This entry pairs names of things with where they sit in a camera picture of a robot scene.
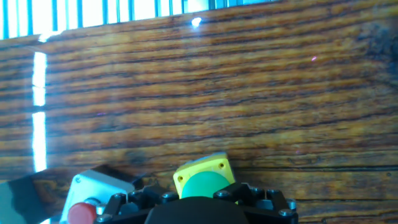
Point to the brown wooden board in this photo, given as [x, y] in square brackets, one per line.
[199, 93]

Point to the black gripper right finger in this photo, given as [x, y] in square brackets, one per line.
[270, 211]

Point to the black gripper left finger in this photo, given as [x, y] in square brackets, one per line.
[124, 208]

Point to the yellow box green button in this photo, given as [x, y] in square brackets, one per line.
[202, 183]

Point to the grey box large red button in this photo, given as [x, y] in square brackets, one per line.
[96, 186]

